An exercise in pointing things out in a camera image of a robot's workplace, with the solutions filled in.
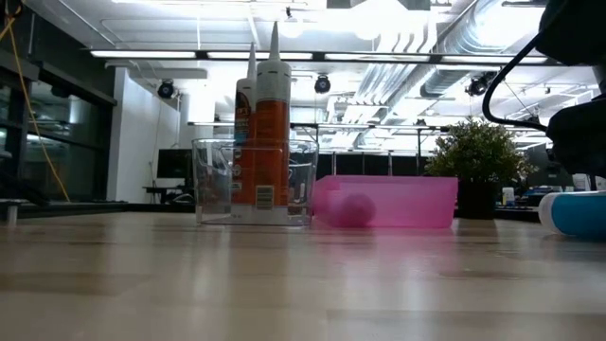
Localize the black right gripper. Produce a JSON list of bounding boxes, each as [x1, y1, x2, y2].
[[545, 93, 606, 179]]

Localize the orange white sealant tube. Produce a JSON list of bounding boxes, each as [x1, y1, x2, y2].
[[254, 21, 294, 224], [231, 42, 259, 224]]

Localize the green potted plant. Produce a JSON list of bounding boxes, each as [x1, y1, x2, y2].
[[424, 117, 539, 220]]

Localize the pink plastic bin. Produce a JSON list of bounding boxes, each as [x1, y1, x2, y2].
[[312, 174, 459, 229]]

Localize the round white pendant lamp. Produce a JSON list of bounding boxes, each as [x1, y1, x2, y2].
[[277, 7, 306, 40]]

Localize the clear plastic bin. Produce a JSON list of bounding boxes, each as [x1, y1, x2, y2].
[[191, 137, 319, 227]]

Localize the black computer monitor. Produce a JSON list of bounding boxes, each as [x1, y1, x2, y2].
[[156, 148, 193, 180]]

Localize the dark office desk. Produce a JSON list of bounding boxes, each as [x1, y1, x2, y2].
[[141, 184, 195, 206]]

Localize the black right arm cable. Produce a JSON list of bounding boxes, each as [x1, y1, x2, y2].
[[481, 0, 569, 134]]

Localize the silver ventilation duct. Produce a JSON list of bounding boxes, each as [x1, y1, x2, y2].
[[419, 0, 517, 99]]

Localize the black workstation frame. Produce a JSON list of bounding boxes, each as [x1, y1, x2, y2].
[[187, 120, 451, 175]]

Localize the long ceiling light rail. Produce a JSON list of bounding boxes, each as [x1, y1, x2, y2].
[[89, 49, 550, 64]]

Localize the yellow hanging cable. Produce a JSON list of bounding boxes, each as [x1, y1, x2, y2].
[[0, 0, 71, 203]]

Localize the short white post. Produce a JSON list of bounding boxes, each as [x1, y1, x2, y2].
[[0, 198, 23, 227]]

